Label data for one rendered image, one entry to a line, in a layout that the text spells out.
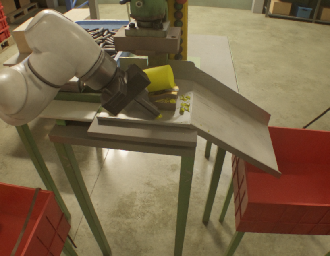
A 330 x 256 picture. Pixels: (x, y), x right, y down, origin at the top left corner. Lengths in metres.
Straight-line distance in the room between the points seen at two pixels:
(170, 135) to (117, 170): 1.27
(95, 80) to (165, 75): 0.22
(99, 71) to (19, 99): 0.18
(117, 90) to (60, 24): 0.18
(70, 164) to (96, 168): 1.06
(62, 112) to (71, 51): 0.31
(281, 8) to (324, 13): 0.96
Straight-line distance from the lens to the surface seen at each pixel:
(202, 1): 5.99
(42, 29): 0.54
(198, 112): 0.78
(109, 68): 0.58
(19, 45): 2.61
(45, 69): 0.57
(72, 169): 0.91
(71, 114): 0.80
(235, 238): 1.15
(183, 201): 0.92
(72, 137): 0.79
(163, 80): 0.71
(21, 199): 0.94
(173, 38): 0.64
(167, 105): 0.75
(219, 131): 0.79
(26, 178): 2.09
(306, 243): 1.79
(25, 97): 0.57
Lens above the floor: 1.46
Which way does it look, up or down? 39 degrees down
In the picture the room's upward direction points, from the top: straight up
